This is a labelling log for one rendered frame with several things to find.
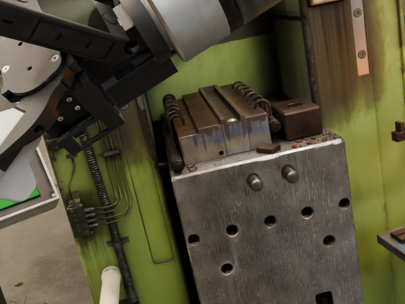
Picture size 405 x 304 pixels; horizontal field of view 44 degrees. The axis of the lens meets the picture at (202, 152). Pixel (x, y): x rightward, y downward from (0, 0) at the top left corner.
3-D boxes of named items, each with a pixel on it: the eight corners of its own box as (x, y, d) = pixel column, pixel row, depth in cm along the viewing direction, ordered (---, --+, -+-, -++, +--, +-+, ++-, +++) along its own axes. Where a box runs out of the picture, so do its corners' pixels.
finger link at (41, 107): (20, 178, 34) (85, 74, 37) (5, 168, 33) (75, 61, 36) (-25, 160, 36) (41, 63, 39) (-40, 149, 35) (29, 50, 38)
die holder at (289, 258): (366, 313, 121) (345, 138, 108) (211, 353, 119) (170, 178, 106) (296, 218, 175) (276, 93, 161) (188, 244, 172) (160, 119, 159)
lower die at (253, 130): (272, 145, 113) (266, 108, 110) (184, 166, 112) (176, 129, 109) (237, 108, 153) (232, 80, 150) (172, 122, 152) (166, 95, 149)
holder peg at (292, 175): (300, 182, 105) (298, 170, 104) (288, 185, 105) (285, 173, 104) (295, 175, 109) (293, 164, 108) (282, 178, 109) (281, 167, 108)
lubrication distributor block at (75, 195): (101, 243, 126) (87, 193, 122) (76, 249, 125) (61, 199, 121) (102, 237, 129) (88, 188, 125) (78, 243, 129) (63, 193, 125)
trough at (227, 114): (245, 120, 110) (244, 113, 110) (222, 125, 110) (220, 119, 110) (217, 88, 150) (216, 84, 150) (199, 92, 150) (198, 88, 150)
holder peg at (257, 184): (264, 190, 105) (262, 178, 104) (252, 193, 105) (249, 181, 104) (260, 184, 109) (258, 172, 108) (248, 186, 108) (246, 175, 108)
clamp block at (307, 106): (324, 133, 114) (320, 105, 112) (287, 142, 113) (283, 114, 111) (307, 121, 125) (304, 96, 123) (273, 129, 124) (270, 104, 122)
